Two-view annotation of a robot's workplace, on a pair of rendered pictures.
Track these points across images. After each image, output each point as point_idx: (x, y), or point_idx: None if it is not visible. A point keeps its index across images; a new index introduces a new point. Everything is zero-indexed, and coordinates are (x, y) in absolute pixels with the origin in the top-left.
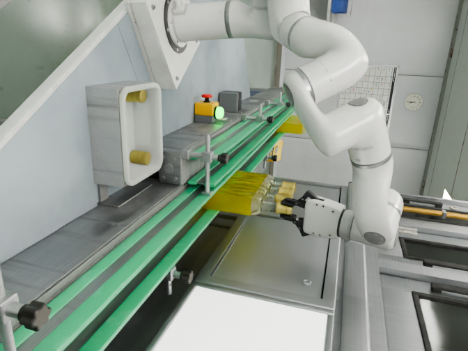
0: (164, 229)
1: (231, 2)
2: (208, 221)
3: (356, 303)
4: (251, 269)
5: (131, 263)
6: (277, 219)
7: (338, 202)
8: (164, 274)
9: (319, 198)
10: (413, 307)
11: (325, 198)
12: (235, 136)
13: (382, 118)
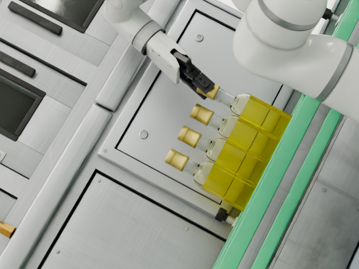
0: (358, 12)
1: (344, 45)
2: (300, 98)
3: (164, 2)
4: None
5: None
6: (184, 180)
7: (43, 265)
8: (348, 4)
9: (175, 55)
10: (99, 12)
11: (165, 57)
12: (261, 211)
13: None
